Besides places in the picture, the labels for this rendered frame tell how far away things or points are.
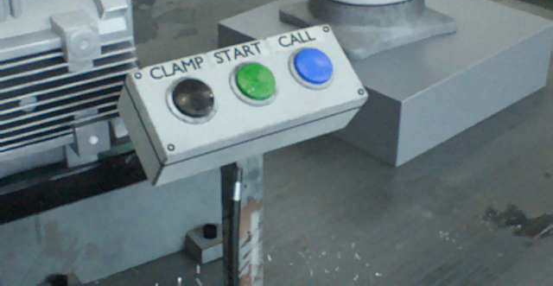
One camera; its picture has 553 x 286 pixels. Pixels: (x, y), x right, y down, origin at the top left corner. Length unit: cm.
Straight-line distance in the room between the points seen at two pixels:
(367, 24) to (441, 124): 16
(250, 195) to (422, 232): 30
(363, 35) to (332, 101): 48
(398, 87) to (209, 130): 47
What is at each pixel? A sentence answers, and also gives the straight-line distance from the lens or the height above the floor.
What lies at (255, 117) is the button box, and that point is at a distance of 61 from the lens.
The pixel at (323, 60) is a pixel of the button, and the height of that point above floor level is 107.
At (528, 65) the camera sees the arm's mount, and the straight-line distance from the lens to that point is 122.
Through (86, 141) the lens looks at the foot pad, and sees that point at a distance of 75.
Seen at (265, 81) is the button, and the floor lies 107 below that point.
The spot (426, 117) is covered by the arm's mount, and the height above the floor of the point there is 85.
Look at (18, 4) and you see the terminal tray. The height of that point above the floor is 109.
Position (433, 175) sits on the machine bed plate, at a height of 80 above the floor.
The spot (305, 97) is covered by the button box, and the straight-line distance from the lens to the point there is 63.
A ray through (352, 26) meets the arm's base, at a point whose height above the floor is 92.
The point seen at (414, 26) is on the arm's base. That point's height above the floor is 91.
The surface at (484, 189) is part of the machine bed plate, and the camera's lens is 102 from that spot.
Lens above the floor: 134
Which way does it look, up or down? 29 degrees down
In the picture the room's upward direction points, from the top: straight up
